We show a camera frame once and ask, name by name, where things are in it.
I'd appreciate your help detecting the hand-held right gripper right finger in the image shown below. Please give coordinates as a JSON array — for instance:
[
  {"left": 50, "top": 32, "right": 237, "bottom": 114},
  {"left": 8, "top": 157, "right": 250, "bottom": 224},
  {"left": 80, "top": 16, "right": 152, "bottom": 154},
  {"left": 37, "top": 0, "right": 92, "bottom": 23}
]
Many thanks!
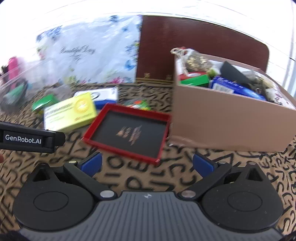
[{"left": 179, "top": 153, "right": 267, "bottom": 201}]

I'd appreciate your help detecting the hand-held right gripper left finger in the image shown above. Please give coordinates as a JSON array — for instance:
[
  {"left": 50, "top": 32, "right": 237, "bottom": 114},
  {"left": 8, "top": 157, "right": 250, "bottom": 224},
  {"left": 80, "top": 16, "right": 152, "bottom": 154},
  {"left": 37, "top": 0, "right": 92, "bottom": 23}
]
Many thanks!
[{"left": 27, "top": 152, "right": 118, "bottom": 201}]

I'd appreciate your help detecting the red tray black inside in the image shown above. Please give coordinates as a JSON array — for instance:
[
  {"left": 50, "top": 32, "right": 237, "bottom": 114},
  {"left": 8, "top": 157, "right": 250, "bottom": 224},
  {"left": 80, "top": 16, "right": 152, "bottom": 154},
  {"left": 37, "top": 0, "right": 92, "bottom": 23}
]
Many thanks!
[{"left": 82, "top": 103, "right": 173, "bottom": 165}]

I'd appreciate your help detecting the brown cardboard box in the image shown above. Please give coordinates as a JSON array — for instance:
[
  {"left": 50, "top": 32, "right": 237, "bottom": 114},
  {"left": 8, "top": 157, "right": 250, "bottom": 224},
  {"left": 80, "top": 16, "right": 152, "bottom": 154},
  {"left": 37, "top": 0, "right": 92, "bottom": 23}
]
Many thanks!
[{"left": 170, "top": 53, "right": 296, "bottom": 153}]

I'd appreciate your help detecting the yellow green medicine box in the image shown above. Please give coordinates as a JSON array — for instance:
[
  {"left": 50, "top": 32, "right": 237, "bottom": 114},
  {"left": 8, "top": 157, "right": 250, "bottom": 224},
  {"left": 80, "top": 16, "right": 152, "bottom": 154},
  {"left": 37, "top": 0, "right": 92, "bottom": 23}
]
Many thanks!
[{"left": 43, "top": 91, "right": 97, "bottom": 132}]

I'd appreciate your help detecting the white and blue box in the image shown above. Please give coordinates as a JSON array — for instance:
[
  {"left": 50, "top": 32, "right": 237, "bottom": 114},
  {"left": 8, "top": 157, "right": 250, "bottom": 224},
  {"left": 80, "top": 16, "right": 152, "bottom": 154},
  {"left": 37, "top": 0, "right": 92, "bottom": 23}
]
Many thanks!
[{"left": 73, "top": 87, "right": 119, "bottom": 110}]

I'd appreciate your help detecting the green box colourful print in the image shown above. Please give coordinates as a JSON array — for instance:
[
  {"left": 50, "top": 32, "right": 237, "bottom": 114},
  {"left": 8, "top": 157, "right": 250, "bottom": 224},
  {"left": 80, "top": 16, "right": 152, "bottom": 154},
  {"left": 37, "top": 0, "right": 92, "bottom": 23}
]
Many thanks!
[{"left": 125, "top": 99, "right": 151, "bottom": 110}]

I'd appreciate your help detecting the small plain green box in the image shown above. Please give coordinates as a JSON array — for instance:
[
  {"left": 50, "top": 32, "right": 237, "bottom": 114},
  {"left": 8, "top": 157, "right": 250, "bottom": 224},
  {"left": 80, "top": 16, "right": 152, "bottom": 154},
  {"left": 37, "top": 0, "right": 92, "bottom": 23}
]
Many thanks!
[{"left": 32, "top": 95, "right": 59, "bottom": 113}]

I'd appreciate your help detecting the clear plastic container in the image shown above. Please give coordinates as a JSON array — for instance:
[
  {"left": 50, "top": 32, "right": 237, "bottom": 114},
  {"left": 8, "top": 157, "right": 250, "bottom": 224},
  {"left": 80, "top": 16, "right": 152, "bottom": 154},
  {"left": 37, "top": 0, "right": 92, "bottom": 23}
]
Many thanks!
[{"left": 0, "top": 57, "right": 47, "bottom": 112}]

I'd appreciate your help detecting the pink object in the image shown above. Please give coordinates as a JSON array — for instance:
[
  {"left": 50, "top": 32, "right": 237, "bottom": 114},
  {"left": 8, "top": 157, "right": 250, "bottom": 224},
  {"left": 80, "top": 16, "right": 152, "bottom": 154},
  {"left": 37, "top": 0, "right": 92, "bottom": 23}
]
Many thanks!
[{"left": 6, "top": 57, "right": 19, "bottom": 79}]

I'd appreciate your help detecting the blue medicine box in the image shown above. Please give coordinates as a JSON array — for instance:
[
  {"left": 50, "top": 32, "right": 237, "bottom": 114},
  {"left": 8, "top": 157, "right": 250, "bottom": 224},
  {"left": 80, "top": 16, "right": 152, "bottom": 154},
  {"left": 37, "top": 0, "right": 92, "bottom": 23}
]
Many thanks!
[{"left": 209, "top": 76, "right": 266, "bottom": 100}]

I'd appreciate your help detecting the red box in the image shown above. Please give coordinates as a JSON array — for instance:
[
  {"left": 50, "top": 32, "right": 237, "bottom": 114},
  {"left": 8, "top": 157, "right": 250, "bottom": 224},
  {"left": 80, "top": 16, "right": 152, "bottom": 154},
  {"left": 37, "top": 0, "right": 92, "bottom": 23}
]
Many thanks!
[{"left": 179, "top": 72, "right": 208, "bottom": 81}]

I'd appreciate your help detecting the black box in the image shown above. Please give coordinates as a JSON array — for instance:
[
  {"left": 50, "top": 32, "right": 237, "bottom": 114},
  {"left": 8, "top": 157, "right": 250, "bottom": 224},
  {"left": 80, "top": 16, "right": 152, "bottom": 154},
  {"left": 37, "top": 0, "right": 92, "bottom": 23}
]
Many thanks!
[{"left": 220, "top": 61, "right": 252, "bottom": 84}]

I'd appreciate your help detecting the white printed bag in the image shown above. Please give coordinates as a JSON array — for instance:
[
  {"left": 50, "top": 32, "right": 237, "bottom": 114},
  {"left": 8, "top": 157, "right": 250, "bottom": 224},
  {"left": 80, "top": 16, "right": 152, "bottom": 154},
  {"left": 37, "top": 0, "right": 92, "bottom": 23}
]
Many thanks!
[{"left": 266, "top": 81, "right": 295, "bottom": 107}]

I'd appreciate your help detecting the mesh sachet of dried herbs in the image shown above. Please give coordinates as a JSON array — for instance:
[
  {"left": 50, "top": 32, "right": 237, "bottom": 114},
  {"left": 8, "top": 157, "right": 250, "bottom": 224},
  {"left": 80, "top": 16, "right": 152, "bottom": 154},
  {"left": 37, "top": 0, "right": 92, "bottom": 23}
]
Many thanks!
[{"left": 175, "top": 47, "right": 213, "bottom": 73}]

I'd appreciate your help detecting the floral printed plastic bag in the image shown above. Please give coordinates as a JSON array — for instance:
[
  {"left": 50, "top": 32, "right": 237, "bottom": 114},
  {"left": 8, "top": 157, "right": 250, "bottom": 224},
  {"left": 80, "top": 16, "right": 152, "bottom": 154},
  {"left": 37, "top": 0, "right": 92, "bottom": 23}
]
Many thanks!
[{"left": 36, "top": 15, "right": 142, "bottom": 84}]

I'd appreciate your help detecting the dark brown wooden board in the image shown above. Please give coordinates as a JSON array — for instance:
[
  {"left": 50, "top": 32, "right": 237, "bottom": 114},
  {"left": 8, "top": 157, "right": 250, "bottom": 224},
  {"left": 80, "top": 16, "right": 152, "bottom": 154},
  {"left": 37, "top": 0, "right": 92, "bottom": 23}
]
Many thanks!
[{"left": 135, "top": 15, "right": 270, "bottom": 84}]

